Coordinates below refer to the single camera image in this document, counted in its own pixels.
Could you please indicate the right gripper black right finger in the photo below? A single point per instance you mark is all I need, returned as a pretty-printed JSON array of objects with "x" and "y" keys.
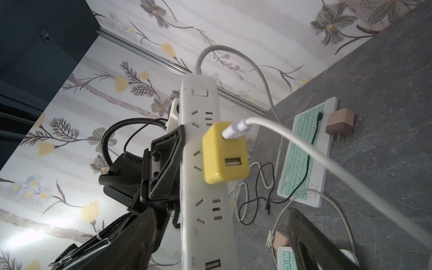
[{"x": 312, "y": 249}]

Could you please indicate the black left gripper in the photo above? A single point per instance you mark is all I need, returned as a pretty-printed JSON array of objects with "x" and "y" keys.
[{"x": 161, "y": 171}]

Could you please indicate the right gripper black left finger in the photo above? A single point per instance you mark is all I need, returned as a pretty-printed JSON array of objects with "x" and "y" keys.
[{"x": 129, "y": 249}]

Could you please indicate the green keyboard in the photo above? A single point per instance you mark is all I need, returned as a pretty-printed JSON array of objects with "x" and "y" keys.
[
  {"x": 300, "y": 171},
  {"x": 286, "y": 258}
]

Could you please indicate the pink USB charger end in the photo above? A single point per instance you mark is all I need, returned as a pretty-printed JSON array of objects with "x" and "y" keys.
[{"x": 281, "y": 240}]

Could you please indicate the yellow USB charger cube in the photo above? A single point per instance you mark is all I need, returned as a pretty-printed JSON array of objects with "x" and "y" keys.
[{"x": 224, "y": 159}]

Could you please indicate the white power strip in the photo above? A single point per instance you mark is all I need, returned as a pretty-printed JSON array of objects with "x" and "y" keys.
[{"x": 207, "y": 230}]

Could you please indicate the pink USB charger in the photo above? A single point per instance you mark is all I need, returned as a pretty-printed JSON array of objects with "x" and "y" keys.
[{"x": 340, "y": 122}]

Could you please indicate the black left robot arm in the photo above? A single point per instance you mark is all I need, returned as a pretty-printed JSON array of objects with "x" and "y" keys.
[{"x": 123, "y": 184}]

